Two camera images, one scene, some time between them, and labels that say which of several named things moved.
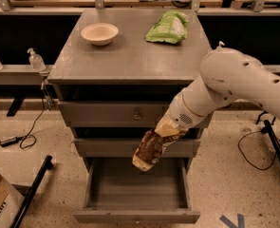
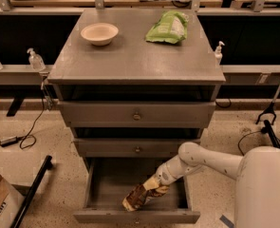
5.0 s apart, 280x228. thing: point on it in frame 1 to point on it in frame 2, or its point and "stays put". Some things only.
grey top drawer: [109, 114] stays put
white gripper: [179, 114] to [163, 176]
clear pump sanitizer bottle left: [36, 61] stays put
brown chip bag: [150, 148] to [139, 198]
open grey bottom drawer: [117, 191] stays put
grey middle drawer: [129, 147] stays put
